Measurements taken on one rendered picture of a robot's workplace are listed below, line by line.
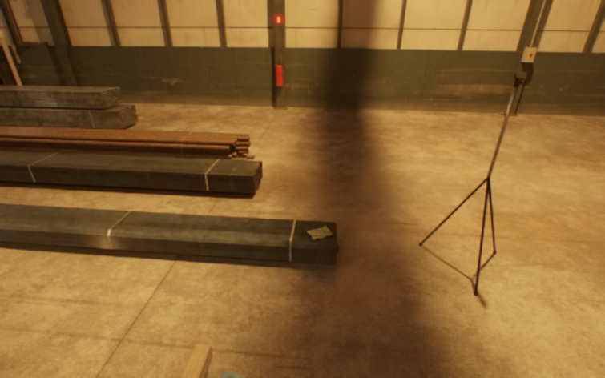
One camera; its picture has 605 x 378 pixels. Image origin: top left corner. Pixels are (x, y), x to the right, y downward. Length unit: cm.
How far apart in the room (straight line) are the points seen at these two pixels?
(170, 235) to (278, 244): 100
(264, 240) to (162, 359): 115
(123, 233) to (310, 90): 661
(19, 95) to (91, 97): 159
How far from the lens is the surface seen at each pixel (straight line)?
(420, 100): 915
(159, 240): 315
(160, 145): 508
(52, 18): 1119
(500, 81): 975
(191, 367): 211
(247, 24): 911
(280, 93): 872
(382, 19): 891
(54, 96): 828
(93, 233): 350
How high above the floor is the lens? 190
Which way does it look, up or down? 27 degrees down
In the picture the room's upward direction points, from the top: straight up
